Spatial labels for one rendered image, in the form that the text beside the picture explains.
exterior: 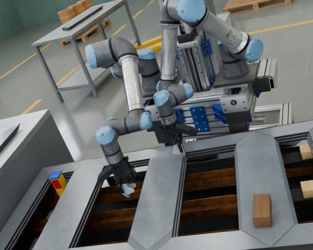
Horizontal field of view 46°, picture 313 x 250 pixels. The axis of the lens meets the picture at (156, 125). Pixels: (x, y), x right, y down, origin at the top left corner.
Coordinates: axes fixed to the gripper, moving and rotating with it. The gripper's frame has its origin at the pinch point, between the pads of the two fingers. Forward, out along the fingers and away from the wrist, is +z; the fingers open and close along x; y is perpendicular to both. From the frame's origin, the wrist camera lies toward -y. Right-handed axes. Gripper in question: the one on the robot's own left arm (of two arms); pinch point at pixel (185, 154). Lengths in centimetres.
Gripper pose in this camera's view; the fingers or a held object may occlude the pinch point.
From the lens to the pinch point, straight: 186.7
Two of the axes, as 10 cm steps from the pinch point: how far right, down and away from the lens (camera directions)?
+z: 3.0, 8.4, 4.6
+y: -9.4, 1.9, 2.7
